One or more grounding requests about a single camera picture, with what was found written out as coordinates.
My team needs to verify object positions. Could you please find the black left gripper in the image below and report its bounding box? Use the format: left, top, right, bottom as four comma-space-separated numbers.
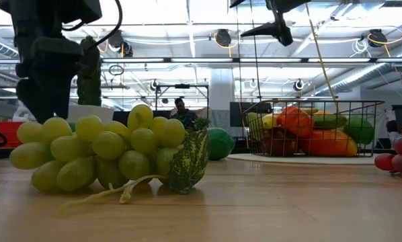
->
15, 36, 85, 124

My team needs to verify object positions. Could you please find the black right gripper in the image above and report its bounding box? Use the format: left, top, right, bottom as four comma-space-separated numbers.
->
229, 0, 312, 48

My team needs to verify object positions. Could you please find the green pear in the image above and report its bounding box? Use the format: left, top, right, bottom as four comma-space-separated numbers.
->
247, 112, 268, 140

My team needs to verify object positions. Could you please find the red bell pepper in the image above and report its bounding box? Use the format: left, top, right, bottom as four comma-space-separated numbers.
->
276, 106, 315, 138

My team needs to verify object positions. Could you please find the green cucumber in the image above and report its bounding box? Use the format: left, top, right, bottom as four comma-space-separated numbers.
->
311, 114, 348, 130

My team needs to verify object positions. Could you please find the dark red pomegranate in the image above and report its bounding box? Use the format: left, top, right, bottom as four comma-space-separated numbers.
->
262, 127, 301, 157

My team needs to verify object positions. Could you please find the large green lime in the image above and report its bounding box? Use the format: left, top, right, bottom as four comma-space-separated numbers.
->
206, 127, 236, 161

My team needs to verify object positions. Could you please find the red orange mango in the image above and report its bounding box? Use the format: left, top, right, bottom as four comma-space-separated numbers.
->
301, 129, 358, 158

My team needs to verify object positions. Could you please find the small green lime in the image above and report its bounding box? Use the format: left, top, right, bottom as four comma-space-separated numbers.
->
343, 116, 376, 146

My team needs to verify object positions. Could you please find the green cactus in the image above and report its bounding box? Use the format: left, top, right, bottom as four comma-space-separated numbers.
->
76, 35, 103, 107

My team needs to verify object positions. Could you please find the red box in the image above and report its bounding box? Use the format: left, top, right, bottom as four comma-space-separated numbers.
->
0, 121, 24, 149

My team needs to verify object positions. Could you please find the green grape bunch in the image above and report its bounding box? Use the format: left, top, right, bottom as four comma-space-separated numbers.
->
8, 103, 210, 214

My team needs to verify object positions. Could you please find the black distant monitor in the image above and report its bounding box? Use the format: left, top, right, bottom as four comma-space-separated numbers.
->
230, 101, 272, 128

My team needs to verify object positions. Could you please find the person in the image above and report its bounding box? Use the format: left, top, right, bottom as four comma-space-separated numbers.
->
169, 97, 198, 130

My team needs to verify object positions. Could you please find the white plate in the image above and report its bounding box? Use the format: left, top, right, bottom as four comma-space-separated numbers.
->
226, 153, 376, 165

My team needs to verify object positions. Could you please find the yellow hanging cable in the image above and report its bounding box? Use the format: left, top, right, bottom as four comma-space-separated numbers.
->
303, 0, 339, 112

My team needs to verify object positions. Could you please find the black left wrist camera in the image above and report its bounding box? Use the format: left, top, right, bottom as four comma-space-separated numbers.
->
61, 0, 103, 24

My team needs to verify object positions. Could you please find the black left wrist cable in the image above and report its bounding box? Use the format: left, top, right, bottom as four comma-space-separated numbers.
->
62, 0, 124, 51

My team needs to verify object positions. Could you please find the black distant rig frame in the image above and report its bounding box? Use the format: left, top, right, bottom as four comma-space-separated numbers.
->
155, 83, 210, 119

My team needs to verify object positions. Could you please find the wire basket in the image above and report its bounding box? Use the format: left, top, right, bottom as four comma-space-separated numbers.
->
243, 99, 385, 158

